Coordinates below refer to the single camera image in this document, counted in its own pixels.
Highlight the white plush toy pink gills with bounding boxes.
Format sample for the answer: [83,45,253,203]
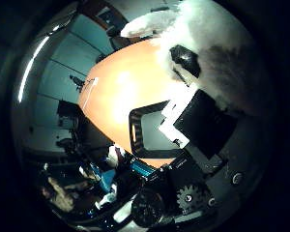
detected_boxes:
[120,0,270,118]

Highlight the black slatted plastic basket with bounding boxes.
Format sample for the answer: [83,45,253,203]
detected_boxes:
[128,100,186,160]

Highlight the blue box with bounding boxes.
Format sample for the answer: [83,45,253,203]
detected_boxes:
[130,159,157,179]

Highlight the seated person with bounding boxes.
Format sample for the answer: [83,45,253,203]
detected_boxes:
[39,175,92,215]

